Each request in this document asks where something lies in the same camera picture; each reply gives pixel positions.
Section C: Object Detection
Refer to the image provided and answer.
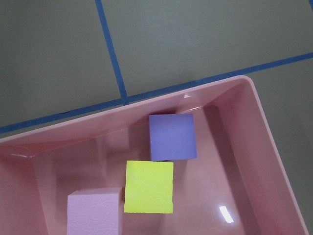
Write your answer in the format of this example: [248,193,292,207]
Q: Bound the pink plastic bin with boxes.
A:
[0,75,308,235]

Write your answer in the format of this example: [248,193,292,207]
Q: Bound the yellow foam block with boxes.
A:
[124,161,174,214]

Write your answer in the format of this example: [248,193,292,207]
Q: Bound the pink foam block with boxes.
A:
[67,188,122,235]

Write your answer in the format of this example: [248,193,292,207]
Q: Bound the purple foam block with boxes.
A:
[149,114,197,162]

